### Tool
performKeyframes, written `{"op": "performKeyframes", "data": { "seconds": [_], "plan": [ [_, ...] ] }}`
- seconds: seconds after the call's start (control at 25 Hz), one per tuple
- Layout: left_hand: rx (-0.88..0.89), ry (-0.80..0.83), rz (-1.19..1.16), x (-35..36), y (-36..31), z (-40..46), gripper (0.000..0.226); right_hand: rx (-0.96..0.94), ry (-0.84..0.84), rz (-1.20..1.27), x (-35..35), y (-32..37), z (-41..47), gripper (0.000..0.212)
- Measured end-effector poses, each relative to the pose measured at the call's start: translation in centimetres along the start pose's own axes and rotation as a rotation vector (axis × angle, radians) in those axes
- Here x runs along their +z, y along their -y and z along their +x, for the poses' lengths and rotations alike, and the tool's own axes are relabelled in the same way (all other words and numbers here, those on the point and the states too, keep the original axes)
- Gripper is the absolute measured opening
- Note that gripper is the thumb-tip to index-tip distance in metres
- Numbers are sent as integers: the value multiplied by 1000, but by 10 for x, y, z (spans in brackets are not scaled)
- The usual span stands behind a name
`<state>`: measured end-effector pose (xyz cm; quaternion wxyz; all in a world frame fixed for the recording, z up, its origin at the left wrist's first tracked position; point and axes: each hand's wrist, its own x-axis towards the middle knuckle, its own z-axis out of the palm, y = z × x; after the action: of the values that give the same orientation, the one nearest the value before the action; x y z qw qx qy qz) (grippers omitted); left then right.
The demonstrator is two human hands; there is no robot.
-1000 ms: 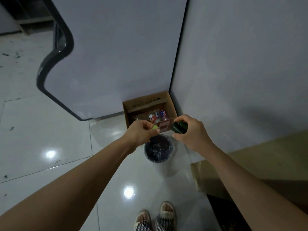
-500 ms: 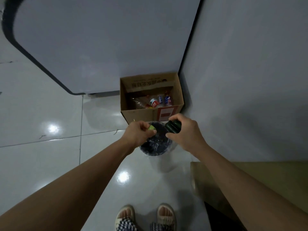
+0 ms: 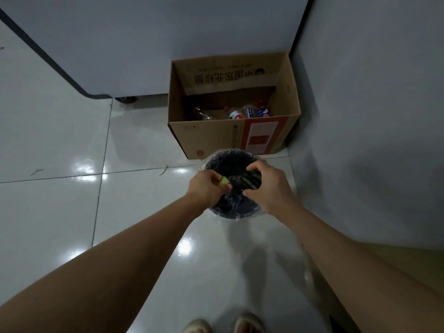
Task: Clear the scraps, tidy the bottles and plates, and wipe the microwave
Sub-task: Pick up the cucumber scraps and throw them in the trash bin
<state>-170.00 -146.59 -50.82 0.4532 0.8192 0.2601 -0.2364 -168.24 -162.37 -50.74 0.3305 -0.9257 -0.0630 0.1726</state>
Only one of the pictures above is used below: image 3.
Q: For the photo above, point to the person's right hand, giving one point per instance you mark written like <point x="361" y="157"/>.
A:
<point x="277" y="194"/>

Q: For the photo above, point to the person's left hand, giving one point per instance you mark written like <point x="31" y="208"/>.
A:
<point x="204" y="188"/>

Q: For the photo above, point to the cucumber piece small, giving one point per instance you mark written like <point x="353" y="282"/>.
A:
<point x="225" y="181"/>

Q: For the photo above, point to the cucumber piece large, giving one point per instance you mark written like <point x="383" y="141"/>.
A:
<point x="252" y="180"/>

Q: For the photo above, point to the person's right forearm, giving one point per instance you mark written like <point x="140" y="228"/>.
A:
<point x="364" y="273"/>

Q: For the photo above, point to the person's left forearm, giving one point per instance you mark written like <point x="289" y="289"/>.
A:
<point x="104" y="273"/>

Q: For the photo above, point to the black round trash bin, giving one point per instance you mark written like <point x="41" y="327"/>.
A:
<point x="232" y="162"/>

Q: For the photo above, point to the brown cardboard box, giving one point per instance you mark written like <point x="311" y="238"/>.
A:
<point x="215" y="135"/>

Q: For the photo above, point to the plastic bottle red label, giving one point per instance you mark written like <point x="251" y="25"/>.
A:
<point x="237" y="114"/>

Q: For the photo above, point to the plastic bottle blue label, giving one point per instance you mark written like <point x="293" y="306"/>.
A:
<point x="261" y="110"/>

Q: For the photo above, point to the beige woven slipper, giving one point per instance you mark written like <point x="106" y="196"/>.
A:
<point x="197" y="326"/>
<point x="248" y="324"/>

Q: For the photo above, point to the white freezer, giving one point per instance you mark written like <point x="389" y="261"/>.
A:
<point x="138" y="41"/>

